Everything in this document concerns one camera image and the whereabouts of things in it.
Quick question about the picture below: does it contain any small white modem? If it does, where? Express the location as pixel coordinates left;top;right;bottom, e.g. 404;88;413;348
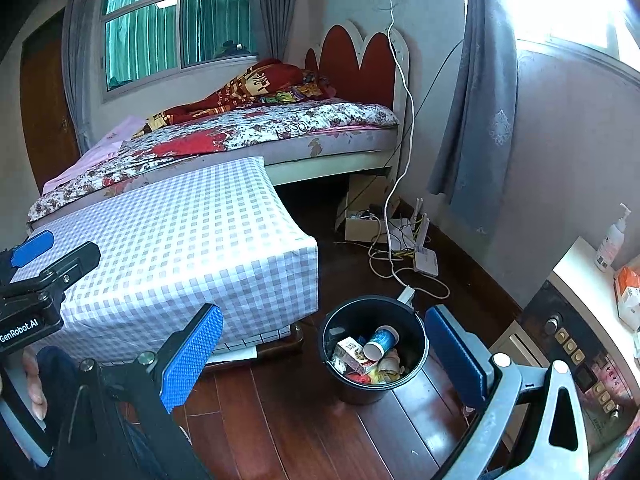
389;217;416;254

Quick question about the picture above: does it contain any white pump bottle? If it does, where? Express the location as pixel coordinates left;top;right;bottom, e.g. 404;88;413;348
594;203;632;272

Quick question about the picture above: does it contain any blue and white paper cup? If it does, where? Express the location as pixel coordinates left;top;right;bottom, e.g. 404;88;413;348
363;326;400;361

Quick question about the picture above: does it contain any orange box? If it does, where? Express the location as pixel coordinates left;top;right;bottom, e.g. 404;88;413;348
615;266;640;332

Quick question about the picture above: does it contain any white router with antennas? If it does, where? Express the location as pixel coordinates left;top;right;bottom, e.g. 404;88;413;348
413;199;440;277

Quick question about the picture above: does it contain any cardboard box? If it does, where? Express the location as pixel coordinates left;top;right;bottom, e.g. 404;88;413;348
336;175;401;244

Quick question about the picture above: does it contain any beige rag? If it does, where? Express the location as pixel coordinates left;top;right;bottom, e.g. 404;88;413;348
375;349;410;383

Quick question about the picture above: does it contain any white cable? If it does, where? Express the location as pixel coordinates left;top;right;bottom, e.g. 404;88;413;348
370;0;451;302

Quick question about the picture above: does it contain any grey patterned curtain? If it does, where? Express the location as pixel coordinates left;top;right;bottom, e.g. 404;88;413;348
427;0;521;237

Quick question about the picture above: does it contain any pink cloth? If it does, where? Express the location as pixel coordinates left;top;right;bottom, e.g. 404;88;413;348
42;115;146;193

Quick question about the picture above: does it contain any black plastic bucket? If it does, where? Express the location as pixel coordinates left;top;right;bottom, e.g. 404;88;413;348
318;296;431;406

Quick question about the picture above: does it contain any small printed carton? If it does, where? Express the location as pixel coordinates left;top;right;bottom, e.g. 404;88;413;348
336;336;368;366

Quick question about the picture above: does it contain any black cable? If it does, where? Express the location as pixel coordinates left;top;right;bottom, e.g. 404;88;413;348
385;40;466;172

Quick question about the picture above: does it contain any floral bedsheet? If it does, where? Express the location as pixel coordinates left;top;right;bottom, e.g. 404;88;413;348
27;100;401;223

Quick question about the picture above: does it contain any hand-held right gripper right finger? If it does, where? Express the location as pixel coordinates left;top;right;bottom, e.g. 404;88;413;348
424;305;591;480

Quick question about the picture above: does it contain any person's left hand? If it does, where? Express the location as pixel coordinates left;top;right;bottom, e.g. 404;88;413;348
22;349;49;422

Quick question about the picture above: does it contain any checkered tablecloth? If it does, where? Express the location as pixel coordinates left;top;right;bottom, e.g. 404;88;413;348
10;156;319;361

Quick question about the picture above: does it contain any red printed blanket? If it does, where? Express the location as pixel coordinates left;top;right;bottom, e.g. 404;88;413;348
145;58;337;128

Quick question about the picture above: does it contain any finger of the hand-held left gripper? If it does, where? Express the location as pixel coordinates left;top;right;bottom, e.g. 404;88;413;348
0;230;55;271
30;241;101;301

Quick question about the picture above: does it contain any white washing machine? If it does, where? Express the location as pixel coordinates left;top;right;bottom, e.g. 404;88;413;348
487;237;640;480

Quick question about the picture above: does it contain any brown wooden door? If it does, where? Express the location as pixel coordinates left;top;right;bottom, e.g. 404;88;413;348
20;10;81;193

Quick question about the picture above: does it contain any window with green curtain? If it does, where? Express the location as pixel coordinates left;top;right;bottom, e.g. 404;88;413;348
100;0;258;106

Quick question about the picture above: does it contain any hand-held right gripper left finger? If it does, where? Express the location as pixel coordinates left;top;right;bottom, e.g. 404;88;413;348
60;303;224;480

